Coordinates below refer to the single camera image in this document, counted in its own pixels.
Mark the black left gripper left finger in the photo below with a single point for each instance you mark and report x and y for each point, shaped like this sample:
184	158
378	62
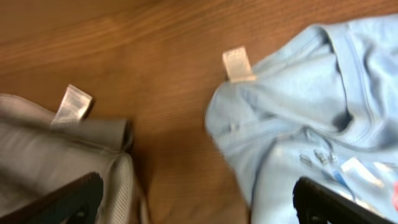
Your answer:
76	202

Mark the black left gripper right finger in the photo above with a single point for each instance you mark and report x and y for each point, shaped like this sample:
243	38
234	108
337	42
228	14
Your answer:
315	203

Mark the light blue t-shirt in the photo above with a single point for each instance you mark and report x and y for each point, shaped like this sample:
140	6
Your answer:
324	106

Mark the grey folded shorts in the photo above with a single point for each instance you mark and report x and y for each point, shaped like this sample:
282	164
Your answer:
41	151

